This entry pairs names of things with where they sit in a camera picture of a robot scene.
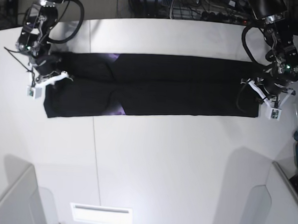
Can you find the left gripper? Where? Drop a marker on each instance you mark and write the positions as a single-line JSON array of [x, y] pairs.
[[273, 91]]

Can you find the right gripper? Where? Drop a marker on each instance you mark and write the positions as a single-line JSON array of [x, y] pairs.
[[45, 71]]

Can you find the black T-shirt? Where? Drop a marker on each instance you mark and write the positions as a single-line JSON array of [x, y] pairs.
[[144, 84]]

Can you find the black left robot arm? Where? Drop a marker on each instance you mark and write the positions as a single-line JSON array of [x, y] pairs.
[[283, 55]]

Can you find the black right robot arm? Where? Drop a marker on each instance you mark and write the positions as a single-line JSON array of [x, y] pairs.
[[35, 43]]

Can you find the black power strip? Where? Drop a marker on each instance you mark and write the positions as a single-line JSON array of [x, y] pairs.
[[223, 18]]

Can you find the white right table divider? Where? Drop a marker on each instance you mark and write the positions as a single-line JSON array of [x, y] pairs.
[[255, 191]]

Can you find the white table divider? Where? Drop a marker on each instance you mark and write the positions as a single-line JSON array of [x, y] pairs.
[[255, 191], [23, 201]]

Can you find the white left table divider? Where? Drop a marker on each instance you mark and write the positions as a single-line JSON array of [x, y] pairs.
[[23, 201]]

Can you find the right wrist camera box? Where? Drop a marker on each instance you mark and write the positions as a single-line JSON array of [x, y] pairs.
[[34, 92]]

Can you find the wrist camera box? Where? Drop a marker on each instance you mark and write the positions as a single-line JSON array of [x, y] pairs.
[[34, 92], [273, 113]]

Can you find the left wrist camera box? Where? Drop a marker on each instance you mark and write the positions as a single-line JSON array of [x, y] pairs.
[[273, 113]]

